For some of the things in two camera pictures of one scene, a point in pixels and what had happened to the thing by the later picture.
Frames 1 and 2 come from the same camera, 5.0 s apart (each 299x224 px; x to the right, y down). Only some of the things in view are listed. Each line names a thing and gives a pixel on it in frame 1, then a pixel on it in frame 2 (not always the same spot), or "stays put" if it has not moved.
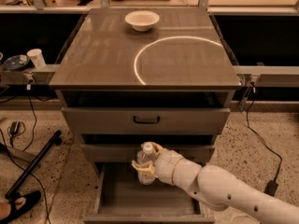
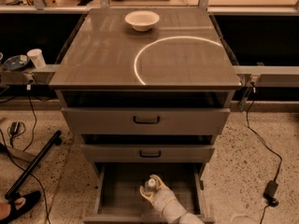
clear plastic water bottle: [144, 156] → [150, 185]
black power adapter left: [15, 125] stays put
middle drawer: [126, 153] stays put
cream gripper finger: [147, 168] → [143, 194]
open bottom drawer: [121, 198] stays put
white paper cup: [37, 58] stays put
